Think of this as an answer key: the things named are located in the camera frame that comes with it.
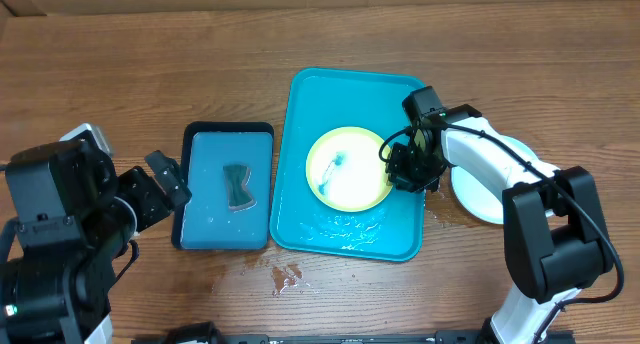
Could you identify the black tray with water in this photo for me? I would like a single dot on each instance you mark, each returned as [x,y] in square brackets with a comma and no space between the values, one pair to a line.
[206,222]

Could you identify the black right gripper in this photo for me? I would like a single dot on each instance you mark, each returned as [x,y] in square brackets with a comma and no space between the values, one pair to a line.
[406,166]

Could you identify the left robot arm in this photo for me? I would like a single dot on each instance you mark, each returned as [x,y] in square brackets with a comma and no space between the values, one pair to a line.
[75,216]

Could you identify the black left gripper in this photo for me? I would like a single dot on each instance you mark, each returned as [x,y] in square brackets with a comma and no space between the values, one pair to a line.
[157,205]

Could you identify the green scrub sponge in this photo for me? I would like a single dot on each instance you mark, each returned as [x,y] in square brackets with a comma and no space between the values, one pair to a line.
[236,177]

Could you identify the light blue plate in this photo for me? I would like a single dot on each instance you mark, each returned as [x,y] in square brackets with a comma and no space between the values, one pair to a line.
[480,194]

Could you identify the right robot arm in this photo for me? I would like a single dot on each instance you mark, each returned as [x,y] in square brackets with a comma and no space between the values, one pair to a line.
[556,245]

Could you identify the teal plastic tray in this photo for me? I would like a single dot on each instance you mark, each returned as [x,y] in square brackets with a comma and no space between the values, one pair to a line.
[321,100]

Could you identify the yellow plate with blue stain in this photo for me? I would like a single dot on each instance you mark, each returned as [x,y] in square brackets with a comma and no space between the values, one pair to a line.
[346,169]

